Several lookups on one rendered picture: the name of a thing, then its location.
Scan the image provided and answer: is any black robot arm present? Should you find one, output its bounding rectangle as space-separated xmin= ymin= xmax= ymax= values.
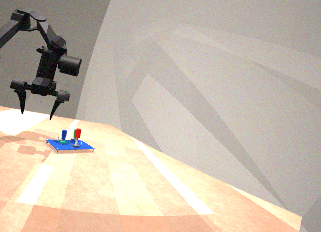
xmin=0 ymin=7 xmax=82 ymax=96

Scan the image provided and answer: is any blue circuit board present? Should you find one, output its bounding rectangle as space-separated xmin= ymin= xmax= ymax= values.
xmin=45 ymin=128 xmax=94 ymax=154

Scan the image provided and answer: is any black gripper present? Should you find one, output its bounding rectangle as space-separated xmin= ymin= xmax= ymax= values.
xmin=10 ymin=67 xmax=70 ymax=120

